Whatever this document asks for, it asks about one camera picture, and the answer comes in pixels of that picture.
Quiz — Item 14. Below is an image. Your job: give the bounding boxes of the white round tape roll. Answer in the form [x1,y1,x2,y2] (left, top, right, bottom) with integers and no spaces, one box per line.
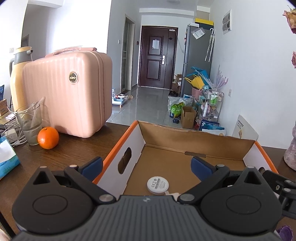
[147,176,169,195]

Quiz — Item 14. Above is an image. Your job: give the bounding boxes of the lilac ceramic vase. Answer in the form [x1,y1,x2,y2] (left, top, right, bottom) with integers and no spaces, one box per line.
[283,125,296,171]

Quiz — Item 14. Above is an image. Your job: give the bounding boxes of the orange fruit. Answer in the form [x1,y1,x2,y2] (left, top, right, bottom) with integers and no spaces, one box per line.
[37,126,59,150]

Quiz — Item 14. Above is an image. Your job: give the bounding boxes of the white leaning board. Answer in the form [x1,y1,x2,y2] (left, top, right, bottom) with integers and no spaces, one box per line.
[232,115,259,141]

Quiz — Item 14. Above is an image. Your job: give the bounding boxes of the small brown cardboard box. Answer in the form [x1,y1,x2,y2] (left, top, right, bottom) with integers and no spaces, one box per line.
[181,106,196,129]

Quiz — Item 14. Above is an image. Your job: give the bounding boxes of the red cardboard tray box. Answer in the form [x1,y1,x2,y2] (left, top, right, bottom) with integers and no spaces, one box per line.
[93,121,277,198]

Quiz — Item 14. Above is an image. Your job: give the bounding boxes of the metal storage rack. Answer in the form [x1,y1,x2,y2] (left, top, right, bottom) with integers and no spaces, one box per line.
[198,90,224,122]

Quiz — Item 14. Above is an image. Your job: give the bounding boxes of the green plastic bag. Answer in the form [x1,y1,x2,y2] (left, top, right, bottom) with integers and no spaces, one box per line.
[170,102,185,118]

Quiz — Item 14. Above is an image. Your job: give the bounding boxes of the blue tissue pack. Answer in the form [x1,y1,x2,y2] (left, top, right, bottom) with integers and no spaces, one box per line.
[0,137,20,179]

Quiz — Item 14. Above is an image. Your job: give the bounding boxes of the clear glass cup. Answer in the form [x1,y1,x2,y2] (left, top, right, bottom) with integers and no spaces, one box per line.
[15,97,45,146]

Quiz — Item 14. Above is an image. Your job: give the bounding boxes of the pink hard suitcase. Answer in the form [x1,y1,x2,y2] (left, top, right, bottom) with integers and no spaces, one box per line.
[22,47,112,138]

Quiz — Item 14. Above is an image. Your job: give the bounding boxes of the yellow blue folded items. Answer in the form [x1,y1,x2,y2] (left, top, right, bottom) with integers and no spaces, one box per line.
[184,66,211,89]

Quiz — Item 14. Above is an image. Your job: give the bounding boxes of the grey refrigerator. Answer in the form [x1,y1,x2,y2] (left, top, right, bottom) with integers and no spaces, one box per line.
[180,23,214,97]

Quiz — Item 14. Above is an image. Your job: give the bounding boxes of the beige thermos jug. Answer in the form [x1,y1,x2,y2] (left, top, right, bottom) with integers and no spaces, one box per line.
[10,47,33,111]

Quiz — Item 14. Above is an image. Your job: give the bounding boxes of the dark brown entrance door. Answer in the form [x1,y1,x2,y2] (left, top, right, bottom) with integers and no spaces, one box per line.
[138,26,178,89]

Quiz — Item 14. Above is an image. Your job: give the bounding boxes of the dried pink roses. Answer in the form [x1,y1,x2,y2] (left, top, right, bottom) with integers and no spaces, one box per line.
[283,8,296,68]

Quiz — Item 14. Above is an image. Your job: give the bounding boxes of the white cables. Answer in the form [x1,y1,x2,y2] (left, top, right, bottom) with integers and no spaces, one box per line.
[0,108,28,147]

